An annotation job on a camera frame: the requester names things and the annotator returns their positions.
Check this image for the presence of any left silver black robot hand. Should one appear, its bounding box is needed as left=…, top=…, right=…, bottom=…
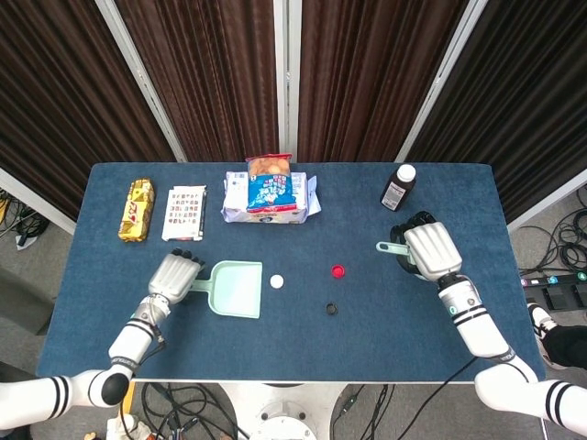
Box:
left=147, top=247, right=207, bottom=306

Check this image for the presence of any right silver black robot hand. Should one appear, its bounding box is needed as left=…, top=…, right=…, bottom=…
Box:
left=389, top=210, right=463, bottom=281

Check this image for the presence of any mint green hand broom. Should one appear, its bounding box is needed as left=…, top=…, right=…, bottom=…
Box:
left=375, top=240, right=414, bottom=267

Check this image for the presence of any mint green dustpan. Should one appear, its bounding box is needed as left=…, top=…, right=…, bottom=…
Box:
left=187, top=260, right=264, bottom=320

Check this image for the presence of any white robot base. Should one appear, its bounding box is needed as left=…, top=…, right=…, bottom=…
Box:
left=215, top=382, right=349, bottom=440

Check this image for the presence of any dark brown bottle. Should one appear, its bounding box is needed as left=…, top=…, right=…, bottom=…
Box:
left=379, top=163, right=417, bottom=213

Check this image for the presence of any white patterned packet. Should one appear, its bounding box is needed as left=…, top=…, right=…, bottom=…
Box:
left=161, top=184, right=208, bottom=242

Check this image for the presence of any gold snack package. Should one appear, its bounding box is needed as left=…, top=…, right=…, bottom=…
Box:
left=117, top=178, right=156, bottom=243

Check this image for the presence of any white tissue pack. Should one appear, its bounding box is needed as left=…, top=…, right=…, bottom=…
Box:
left=220, top=170, right=321, bottom=226

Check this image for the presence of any black power strip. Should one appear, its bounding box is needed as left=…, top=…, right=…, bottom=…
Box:
left=521, top=271, right=587, bottom=289

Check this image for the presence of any white black sneaker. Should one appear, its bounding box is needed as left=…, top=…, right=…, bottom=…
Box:
left=526, top=302, right=568, bottom=370

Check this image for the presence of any blue snack bag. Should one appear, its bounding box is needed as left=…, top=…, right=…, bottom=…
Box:
left=245, top=153, right=294, bottom=215

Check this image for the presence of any black foot pedal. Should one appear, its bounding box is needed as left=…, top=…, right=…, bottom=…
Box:
left=543, top=284, right=587, bottom=309

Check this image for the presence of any blue table cloth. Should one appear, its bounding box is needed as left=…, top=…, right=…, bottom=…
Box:
left=35, top=161, right=547, bottom=384

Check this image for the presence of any black trouser leg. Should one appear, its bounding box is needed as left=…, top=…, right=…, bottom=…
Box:
left=545, top=323, right=587, bottom=368

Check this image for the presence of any brown curtain panel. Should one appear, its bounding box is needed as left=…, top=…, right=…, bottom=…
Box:
left=113, top=0, right=280, bottom=162
left=0, top=0, right=178, bottom=221
left=296, top=0, right=470, bottom=162
left=406, top=0, right=587, bottom=226

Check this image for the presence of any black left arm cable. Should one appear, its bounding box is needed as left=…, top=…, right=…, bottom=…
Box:
left=135, top=315, right=167, bottom=368

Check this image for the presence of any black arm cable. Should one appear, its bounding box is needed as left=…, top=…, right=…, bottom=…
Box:
left=403, top=356, right=479, bottom=440
left=135, top=315, right=167, bottom=368

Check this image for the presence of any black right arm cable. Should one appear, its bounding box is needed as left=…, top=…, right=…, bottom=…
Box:
left=403, top=356, right=479, bottom=440

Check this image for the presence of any black floor cable bundle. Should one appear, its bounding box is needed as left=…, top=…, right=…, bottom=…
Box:
left=0, top=190, right=50, bottom=251
left=139, top=382, right=251, bottom=440
left=517, top=185, right=587, bottom=276
left=327, top=383, right=416, bottom=440

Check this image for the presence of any white frame rail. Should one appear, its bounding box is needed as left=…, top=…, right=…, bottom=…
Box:
left=0, top=167, right=77, bottom=236
left=505, top=168, right=587, bottom=234

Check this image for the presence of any white frame post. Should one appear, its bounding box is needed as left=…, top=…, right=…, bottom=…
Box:
left=394, top=0, right=491, bottom=162
left=272, top=0, right=303, bottom=163
left=94, top=0, right=188, bottom=162

